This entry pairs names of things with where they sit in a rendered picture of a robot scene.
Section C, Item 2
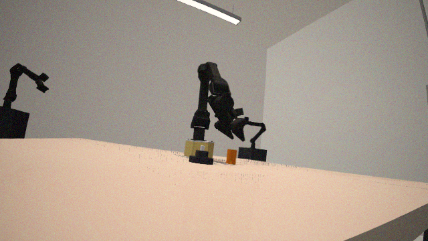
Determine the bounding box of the orange cylinder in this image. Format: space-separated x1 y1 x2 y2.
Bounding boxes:
226 149 237 165

